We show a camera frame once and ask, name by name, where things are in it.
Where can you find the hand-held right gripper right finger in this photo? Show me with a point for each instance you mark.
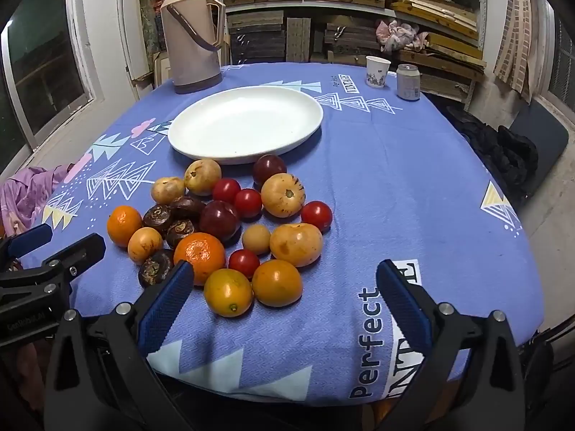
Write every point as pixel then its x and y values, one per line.
pixel 404 305

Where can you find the blue printed tablecloth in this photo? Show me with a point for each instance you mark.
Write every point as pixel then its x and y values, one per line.
pixel 359 166

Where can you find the brick pattern curtain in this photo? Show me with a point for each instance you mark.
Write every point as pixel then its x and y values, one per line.
pixel 516 45

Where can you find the small tan pepino melon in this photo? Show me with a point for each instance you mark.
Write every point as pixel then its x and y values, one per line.
pixel 167 190
pixel 203 176

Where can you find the pink crumpled cloth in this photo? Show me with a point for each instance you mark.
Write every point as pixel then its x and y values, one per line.
pixel 397 33

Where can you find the dark red plum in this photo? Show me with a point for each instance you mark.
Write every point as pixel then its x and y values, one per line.
pixel 269 169
pixel 219 221

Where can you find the small yellow loquat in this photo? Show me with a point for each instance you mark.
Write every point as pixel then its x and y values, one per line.
pixel 144 244

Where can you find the white metal shelf rack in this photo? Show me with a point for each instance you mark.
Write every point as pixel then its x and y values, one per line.
pixel 292 9

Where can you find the orange with green stem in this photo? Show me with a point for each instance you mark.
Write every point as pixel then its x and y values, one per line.
pixel 227 292

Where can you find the dark grey chair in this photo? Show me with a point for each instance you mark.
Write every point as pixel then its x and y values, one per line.
pixel 543 130

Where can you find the large tangerine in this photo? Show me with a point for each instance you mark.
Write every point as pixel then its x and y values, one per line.
pixel 199 258

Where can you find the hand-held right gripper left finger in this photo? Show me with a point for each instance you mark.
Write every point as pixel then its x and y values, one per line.
pixel 166 305

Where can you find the beige picture frame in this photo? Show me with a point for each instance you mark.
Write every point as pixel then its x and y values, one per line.
pixel 161 69

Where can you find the black jacket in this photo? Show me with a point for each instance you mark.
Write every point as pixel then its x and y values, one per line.
pixel 503 152

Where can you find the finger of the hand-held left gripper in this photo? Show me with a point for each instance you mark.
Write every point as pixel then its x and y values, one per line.
pixel 85 249
pixel 31 238

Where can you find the beige thermos flask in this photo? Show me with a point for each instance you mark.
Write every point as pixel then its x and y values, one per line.
pixel 188 40

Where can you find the smooth orange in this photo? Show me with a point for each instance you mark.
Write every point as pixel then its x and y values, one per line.
pixel 276 283

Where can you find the aluminium frame window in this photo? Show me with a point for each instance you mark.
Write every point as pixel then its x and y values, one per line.
pixel 40 58

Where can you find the large yellow pepino melon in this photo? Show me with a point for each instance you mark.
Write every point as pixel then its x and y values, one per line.
pixel 296 244

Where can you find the cherry tomato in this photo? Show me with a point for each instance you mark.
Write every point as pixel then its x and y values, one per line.
pixel 244 263
pixel 247 202
pixel 226 190
pixel 316 215

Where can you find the barred window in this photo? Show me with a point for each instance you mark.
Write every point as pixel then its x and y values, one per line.
pixel 561 63

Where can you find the white plate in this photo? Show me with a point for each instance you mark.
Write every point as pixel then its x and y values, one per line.
pixel 242 121

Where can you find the speckled pepino melon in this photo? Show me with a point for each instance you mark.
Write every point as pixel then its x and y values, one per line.
pixel 283 195

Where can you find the grey drink can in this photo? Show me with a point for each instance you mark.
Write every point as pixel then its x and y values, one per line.
pixel 408 83

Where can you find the tan round longan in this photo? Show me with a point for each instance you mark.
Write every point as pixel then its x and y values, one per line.
pixel 256 239

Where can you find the mottled green board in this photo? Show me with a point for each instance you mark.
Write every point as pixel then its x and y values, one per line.
pixel 148 27

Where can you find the white paper cup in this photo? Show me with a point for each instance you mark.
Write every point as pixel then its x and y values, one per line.
pixel 376 72

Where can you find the purple cloth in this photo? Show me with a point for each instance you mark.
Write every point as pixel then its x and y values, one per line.
pixel 22 188

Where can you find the white wooden plank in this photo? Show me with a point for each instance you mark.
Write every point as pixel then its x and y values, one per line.
pixel 125 40

